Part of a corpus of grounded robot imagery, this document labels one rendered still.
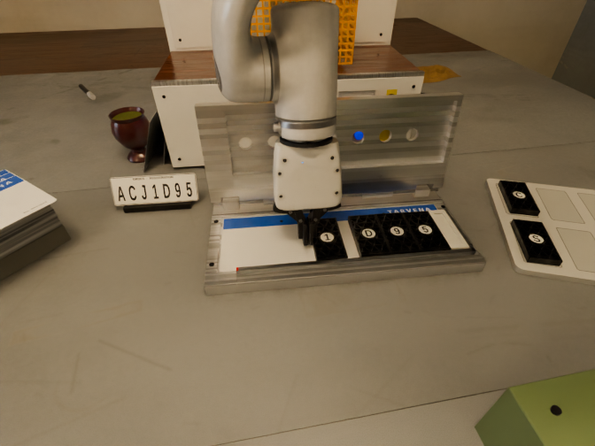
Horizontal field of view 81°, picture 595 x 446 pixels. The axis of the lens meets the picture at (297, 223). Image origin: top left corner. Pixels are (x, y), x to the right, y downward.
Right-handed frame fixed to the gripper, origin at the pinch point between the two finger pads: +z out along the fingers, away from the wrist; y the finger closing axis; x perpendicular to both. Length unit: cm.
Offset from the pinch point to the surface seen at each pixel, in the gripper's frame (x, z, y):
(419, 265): -6.7, 3.9, 16.7
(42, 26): 175, -35, -117
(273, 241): 1.5, 2.3, -5.6
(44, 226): 5.7, -1.4, -43.1
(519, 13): 194, -36, 163
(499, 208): 7.1, 2.3, 38.6
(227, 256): -1.2, 2.9, -13.1
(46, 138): 49, -6, -63
